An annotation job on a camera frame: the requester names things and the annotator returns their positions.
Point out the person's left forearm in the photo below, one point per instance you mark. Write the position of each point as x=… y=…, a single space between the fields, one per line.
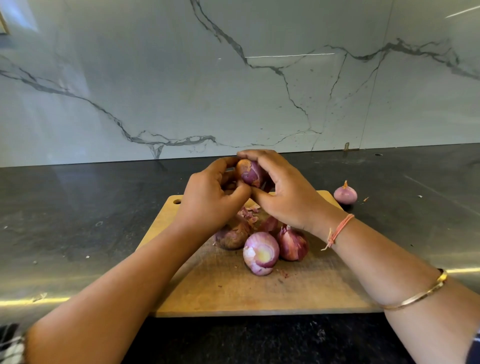
x=109 y=304

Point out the person's right forearm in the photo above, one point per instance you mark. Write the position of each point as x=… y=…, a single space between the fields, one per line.
x=405 y=285

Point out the black white plaid sleeve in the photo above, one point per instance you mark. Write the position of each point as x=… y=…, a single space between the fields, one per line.
x=11 y=346

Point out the gold bangle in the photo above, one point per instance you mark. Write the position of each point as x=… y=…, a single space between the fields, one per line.
x=416 y=294

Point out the small brown wall-edge object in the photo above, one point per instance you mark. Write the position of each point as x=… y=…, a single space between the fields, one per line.
x=346 y=147

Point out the pile of onion peels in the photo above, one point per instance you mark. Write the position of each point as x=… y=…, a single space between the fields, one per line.
x=255 y=217

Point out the person's right hand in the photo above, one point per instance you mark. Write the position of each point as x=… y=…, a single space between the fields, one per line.
x=296 y=191

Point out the person's left hand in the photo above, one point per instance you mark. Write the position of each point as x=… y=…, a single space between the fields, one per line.
x=206 y=195

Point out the brownish red onion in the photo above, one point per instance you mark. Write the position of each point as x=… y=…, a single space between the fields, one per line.
x=233 y=236

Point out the small red onion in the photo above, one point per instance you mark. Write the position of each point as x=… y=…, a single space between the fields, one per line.
x=345 y=193

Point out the wooden cutting board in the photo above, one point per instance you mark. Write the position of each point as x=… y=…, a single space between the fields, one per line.
x=217 y=289

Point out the white wall switch plate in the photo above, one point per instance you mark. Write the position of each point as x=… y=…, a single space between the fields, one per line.
x=3 y=22

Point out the red onion with pale patch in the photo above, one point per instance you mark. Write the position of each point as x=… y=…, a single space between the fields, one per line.
x=261 y=253

